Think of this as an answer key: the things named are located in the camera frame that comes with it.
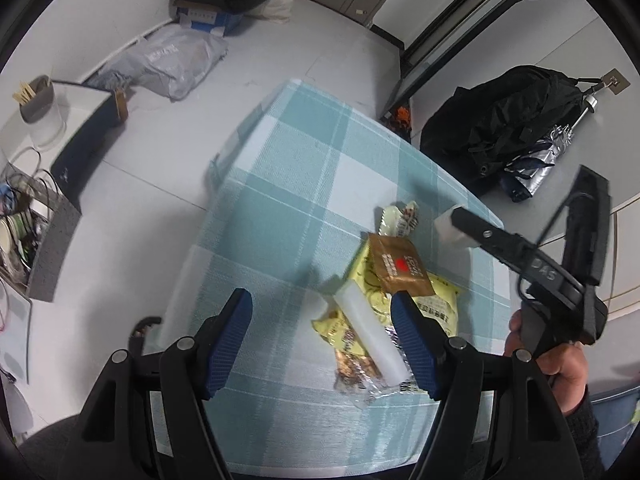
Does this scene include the brown snack packet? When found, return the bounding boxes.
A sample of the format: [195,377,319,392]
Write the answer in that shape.
[367,232,435,297]

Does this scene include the silver folded umbrella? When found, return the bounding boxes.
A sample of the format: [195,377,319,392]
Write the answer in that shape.
[502,95,598,203]

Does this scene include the yellow snack packet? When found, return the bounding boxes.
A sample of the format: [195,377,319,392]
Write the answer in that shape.
[348,240,462,341]

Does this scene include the white board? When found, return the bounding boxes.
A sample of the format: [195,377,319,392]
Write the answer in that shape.
[0,279,32,387]

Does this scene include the grey felt box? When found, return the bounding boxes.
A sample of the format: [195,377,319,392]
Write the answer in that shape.
[27,194,84,304]

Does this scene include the teal checked cloth table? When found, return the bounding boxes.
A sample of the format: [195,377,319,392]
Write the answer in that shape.
[157,77,511,466]

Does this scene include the blue container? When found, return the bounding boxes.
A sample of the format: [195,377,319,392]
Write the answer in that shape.
[589,384,640,463]

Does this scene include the white translucent plastic stick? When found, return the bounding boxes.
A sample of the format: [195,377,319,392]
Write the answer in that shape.
[332,282,411,386]

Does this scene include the black backpack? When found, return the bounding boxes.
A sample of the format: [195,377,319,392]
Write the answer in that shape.
[420,65,586,196]

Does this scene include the metal wall hook plate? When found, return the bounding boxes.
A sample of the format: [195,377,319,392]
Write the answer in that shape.
[600,72,628,94]

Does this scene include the white grey cup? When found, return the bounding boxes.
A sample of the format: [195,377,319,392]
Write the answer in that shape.
[12,75,67,150]

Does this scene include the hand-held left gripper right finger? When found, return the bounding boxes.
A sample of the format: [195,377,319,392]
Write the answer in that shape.
[391,291,583,480]

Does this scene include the blue white cardboard box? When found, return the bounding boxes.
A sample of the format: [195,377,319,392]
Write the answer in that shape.
[172,2,246,37]

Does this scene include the small yellow white wrapper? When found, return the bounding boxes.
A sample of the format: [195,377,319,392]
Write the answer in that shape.
[375,201,421,238]

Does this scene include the black cables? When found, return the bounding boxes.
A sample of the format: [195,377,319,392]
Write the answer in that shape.
[4,146,57,223]

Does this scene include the black sliding door frame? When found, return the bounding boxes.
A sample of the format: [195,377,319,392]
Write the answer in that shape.
[399,0,557,107]

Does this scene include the orange black tool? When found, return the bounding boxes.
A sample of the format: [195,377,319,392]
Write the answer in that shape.
[381,104,414,134]

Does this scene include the small white block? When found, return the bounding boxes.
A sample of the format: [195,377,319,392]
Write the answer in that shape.
[434,205,476,251]

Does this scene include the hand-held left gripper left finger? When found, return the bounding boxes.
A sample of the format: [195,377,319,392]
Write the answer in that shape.
[72,289,253,480]

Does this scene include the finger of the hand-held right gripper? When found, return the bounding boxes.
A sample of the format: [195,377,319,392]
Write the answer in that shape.
[450,207,538,273]

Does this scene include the person's right forearm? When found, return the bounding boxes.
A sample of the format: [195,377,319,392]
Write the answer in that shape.
[562,387,608,480]

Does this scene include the navy shopping bag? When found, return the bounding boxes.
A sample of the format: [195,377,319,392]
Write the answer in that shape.
[50,80,130,213]

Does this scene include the person's right hand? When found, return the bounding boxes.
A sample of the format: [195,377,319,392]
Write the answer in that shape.
[502,310,588,416]

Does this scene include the grey plastic mailer bag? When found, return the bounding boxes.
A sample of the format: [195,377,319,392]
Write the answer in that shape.
[97,25,229,102]

